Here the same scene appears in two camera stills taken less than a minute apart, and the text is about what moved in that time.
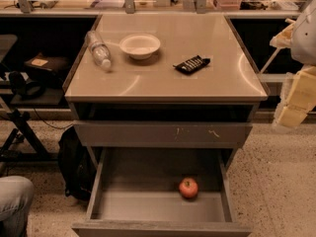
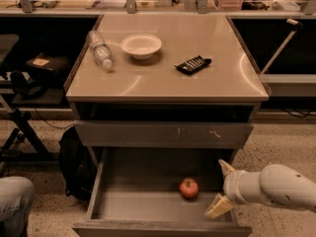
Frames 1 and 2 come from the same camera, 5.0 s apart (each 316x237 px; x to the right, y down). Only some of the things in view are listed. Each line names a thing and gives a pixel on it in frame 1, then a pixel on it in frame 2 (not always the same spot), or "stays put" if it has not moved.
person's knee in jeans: [16, 195] stays put
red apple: [189, 188] stays put
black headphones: [29, 90] stays put
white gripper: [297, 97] → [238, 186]
